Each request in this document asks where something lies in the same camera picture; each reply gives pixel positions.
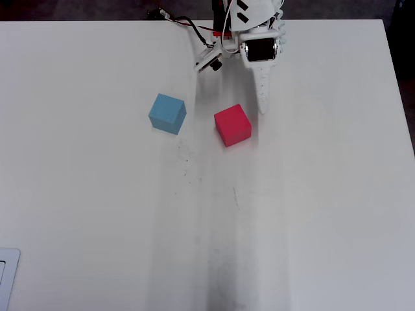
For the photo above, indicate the blue foam cube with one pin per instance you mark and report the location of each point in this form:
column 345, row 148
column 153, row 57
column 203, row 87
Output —
column 165, row 111

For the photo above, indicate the black controller board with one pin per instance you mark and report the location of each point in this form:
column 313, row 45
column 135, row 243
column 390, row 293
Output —
column 157, row 14

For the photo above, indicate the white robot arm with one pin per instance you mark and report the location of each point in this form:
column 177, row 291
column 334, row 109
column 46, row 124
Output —
column 256, row 13

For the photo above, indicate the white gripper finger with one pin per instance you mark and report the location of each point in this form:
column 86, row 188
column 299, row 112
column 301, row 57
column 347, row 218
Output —
column 262, row 84

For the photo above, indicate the silver laptop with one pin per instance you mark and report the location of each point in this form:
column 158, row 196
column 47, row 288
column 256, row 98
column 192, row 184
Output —
column 11, row 259

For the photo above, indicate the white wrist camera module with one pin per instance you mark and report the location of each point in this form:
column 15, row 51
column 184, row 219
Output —
column 207, row 58

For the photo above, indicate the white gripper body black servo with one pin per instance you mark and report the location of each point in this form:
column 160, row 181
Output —
column 260, row 49

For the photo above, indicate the red foam cube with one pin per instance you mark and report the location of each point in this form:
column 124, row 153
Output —
column 231, row 123

